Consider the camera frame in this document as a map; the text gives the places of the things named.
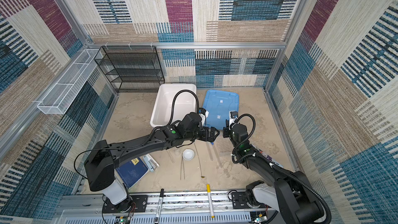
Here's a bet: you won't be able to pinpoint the blue notebook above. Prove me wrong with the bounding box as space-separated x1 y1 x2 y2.
116 158 149 188

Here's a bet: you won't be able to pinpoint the white wire basket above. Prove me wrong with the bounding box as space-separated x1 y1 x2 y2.
37 49 98 115

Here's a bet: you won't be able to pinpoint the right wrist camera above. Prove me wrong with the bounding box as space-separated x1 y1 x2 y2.
229 111 238 129

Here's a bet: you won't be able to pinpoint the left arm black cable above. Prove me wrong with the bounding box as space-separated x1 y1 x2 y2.
149 89 200 138

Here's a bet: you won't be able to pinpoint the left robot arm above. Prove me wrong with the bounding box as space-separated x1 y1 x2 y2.
84 112 220 192

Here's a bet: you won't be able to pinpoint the black marker pen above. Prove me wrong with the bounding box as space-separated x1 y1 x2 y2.
154 188 164 224

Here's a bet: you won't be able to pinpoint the blue plastic lid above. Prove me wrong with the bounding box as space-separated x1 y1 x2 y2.
202 90 239 130

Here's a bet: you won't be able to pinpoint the long metal spatula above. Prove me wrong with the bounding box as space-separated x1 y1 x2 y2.
194 142 205 178

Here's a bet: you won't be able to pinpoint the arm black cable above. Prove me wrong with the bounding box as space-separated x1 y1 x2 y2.
149 89 200 138
231 113 332 224

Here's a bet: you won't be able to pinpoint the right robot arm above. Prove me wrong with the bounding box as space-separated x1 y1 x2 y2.
223 123 332 224

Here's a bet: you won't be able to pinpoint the colourful treehouse paperback book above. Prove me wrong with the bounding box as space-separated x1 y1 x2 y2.
252 145 283 168

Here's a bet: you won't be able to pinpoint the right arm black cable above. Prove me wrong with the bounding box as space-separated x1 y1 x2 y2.
231 113 332 224

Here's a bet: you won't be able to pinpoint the black mesh shelf rack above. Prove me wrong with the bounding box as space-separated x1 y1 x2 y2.
94 46 165 93

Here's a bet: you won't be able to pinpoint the metal tweezers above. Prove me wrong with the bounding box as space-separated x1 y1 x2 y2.
180 155 185 180

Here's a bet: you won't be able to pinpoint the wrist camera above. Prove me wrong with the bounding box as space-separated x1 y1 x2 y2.
229 111 238 129
199 107 209 126

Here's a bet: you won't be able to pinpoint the yellow-capped white marker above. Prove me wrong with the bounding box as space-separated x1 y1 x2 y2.
206 184 215 219

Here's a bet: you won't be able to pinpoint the white plastic bin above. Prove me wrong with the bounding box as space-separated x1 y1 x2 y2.
150 83 197 128

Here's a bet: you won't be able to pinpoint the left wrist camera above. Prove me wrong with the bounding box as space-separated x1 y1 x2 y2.
199 107 209 126

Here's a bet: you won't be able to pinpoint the white ceramic dish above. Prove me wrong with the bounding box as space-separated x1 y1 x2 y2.
182 149 195 161

